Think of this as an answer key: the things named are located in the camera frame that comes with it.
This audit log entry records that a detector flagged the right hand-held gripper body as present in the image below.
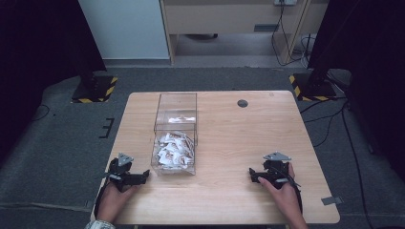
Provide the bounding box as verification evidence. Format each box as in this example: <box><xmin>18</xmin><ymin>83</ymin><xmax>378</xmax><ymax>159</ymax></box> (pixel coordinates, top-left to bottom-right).
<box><xmin>259</xmin><ymin>151</ymin><xmax>302</xmax><ymax>191</ymax></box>

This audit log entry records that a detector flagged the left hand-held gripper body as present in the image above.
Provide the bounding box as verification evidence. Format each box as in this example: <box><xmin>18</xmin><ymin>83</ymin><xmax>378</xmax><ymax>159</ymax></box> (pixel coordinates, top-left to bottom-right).
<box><xmin>107</xmin><ymin>152</ymin><xmax>142</xmax><ymax>193</ymax></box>

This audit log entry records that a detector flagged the person's left hand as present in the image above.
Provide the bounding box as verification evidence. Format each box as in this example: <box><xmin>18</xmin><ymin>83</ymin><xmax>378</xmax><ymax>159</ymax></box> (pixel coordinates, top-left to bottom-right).
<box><xmin>95</xmin><ymin>181</ymin><xmax>140</xmax><ymax>223</ymax></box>

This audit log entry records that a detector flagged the person's right hand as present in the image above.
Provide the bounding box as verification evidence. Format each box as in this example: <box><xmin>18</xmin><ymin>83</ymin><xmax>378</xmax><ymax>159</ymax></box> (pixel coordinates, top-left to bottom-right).
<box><xmin>257</xmin><ymin>162</ymin><xmax>304</xmax><ymax>223</ymax></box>

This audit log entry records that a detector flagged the pile of white packets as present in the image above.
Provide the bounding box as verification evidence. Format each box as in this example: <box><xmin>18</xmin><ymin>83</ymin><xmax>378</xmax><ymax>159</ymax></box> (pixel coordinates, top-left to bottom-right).
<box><xmin>155</xmin><ymin>131</ymin><xmax>196</xmax><ymax>170</ymax></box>

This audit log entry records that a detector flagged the clear acrylic two-compartment box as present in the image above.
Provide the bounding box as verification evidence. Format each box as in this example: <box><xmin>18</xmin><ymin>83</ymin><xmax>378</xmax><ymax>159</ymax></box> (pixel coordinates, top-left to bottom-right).
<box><xmin>150</xmin><ymin>92</ymin><xmax>199</xmax><ymax>177</ymax></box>

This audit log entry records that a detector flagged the grey tape piece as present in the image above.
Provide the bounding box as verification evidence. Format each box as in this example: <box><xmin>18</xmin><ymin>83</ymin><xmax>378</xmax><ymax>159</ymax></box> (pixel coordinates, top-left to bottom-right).
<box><xmin>320</xmin><ymin>196</ymin><xmax>345</xmax><ymax>206</ymax></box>

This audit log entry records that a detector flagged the single white packet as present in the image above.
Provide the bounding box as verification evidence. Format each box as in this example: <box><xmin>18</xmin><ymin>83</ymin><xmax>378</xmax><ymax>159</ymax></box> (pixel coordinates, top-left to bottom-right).
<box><xmin>167</xmin><ymin>115</ymin><xmax>197</xmax><ymax>125</ymax></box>

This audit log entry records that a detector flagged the black stand base striped edge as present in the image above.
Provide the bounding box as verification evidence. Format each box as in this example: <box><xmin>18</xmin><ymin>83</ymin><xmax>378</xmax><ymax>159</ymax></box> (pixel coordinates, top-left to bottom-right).
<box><xmin>288</xmin><ymin>73</ymin><xmax>338</xmax><ymax>102</ymax></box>
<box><xmin>71</xmin><ymin>74</ymin><xmax>119</xmax><ymax>104</ymax></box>

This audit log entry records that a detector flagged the black curtain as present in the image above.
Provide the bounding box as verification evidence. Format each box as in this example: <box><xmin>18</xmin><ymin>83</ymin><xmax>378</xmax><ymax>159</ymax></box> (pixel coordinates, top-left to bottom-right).
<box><xmin>0</xmin><ymin>0</ymin><xmax>108</xmax><ymax>160</ymax></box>
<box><xmin>307</xmin><ymin>0</ymin><xmax>405</xmax><ymax>182</ymax></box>

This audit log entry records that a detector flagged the white panel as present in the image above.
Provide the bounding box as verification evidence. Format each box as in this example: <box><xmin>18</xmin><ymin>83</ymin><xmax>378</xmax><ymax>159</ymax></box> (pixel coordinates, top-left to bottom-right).
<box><xmin>77</xmin><ymin>0</ymin><xmax>170</xmax><ymax>60</ymax></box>

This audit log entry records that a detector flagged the light wooden desk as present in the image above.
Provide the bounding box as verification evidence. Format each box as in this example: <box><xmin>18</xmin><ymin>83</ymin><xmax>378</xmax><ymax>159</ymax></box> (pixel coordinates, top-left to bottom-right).
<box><xmin>159</xmin><ymin>0</ymin><xmax>330</xmax><ymax>65</ymax></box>

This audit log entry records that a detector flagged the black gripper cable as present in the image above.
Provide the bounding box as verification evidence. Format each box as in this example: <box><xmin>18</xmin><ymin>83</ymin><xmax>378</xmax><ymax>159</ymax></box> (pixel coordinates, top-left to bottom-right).
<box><xmin>274</xmin><ymin>165</ymin><xmax>304</xmax><ymax>214</ymax></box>

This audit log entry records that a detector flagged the thin black floor cable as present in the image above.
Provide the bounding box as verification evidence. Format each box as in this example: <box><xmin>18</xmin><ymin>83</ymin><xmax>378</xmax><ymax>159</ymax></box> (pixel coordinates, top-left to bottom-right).
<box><xmin>32</xmin><ymin>104</ymin><xmax>52</xmax><ymax>122</ymax></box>

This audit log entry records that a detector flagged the black hanging cable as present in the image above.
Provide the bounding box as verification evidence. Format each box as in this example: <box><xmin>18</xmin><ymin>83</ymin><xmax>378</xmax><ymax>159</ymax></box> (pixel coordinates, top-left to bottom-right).
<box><xmin>270</xmin><ymin>3</ymin><xmax>311</xmax><ymax>68</ymax></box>

